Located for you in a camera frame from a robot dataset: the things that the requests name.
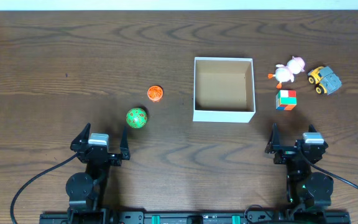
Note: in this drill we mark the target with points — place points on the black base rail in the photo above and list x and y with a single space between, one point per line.
250 216

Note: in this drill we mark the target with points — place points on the orange round spinner toy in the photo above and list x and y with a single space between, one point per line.
155 93

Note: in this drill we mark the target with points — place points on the green number ball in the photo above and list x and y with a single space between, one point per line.
136 118

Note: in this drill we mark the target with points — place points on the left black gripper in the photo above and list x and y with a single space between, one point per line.
99 154

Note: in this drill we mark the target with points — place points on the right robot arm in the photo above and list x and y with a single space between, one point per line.
306 190

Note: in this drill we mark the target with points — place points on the pink white duck toy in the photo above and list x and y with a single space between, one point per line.
286 73

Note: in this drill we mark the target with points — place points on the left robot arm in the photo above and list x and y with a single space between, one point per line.
86 189

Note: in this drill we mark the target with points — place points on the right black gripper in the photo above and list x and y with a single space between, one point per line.
274 146

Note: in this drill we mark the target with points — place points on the white cardboard box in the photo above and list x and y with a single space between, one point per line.
224 90

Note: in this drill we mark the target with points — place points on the colourful puzzle cube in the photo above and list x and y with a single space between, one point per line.
286 100

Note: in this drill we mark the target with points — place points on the yellow grey toy truck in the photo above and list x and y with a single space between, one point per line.
325 81

